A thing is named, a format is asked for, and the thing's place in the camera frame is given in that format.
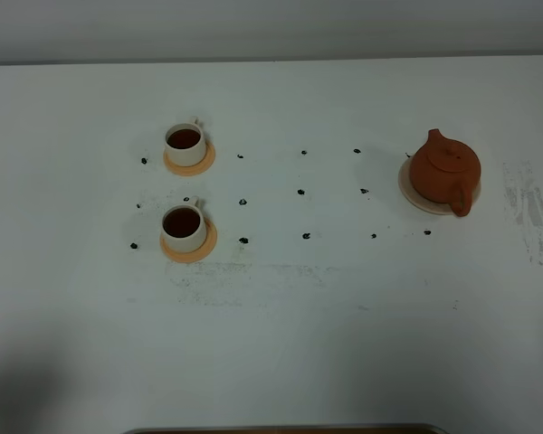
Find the brown clay teapot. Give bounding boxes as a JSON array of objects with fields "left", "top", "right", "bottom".
[{"left": 408, "top": 128, "right": 481, "bottom": 217}]

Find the cream teapot saucer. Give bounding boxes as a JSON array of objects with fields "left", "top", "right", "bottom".
[{"left": 398, "top": 155, "right": 481, "bottom": 217}]

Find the near orange coaster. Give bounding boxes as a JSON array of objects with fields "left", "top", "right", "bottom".
[{"left": 159, "top": 220, "right": 217, "bottom": 264}]

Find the orange coaster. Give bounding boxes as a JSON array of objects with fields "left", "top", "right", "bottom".
[
  {"left": 159, "top": 220, "right": 217, "bottom": 264},
  {"left": 163, "top": 140, "right": 215, "bottom": 176}
]

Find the far orange coaster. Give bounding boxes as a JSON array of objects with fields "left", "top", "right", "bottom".
[{"left": 163, "top": 140, "right": 215, "bottom": 176}]

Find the near white teacup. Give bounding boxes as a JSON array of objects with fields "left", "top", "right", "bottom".
[{"left": 161, "top": 196, "right": 207, "bottom": 253}]

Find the white teacup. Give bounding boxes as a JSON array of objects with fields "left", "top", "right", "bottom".
[
  {"left": 161, "top": 196, "right": 207, "bottom": 253},
  {"left": 165, "top": 117, "right": 207, "bottom": 167}
]

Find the far white teacup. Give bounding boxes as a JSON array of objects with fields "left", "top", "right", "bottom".
[{"left": 165, "top": 117, "right": 207, "bottom": 167}]

